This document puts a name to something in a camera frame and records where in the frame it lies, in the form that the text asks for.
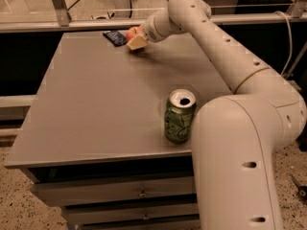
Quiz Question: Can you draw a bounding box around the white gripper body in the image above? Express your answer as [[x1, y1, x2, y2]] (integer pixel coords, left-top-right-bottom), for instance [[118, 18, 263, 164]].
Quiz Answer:
[[141, 16, 159, 42]]

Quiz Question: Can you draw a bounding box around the red apple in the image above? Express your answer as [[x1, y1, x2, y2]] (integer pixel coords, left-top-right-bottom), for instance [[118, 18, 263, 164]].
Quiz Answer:
[[126, 27, 137, 41]]

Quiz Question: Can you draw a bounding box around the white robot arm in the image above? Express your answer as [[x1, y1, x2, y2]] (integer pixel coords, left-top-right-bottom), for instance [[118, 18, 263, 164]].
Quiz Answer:
[[141, 0, 306, 230]]

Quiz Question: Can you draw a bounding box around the dark blue rxbar wrapper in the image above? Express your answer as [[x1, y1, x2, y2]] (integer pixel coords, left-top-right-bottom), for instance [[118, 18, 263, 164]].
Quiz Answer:
[[103, 31, 127, 47]]

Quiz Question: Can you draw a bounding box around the green soda can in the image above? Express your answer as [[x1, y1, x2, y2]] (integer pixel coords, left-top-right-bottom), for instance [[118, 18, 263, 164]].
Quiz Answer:
[[164, 89, 197, 144]]

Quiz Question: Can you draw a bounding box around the grey drawer cabinet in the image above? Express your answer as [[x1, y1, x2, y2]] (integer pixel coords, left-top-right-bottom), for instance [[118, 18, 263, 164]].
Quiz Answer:
[[4, 27, 234, 230]]

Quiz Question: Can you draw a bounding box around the grey metal railing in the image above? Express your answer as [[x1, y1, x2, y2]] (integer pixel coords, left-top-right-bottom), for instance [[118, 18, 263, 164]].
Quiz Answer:
[[0, 0, 307, 33]]

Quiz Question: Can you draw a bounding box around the top grey drawer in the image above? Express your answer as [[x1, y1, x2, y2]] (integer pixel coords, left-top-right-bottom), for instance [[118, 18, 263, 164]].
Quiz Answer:
[[31, 175, 196, 206]]

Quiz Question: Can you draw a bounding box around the grey drawer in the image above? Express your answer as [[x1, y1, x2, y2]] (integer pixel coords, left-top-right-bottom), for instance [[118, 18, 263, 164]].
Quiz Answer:
[[31, 175, 196, 206], [61, 203, 199, 224], [82, 218, 200, 230]]

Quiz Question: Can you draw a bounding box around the middle grey drawer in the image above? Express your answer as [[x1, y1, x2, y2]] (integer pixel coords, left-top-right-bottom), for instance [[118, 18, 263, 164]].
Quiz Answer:
[[61, 203, 199, 224]]

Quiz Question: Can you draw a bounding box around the bottom grey drawer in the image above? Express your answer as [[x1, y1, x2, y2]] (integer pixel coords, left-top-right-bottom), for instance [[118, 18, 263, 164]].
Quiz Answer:
[[82, 218, 200, 230]]

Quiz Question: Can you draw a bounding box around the black tool on floor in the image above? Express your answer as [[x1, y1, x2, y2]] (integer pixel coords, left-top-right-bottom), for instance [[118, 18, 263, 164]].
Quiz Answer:
[[291, 175, 307, 200]]

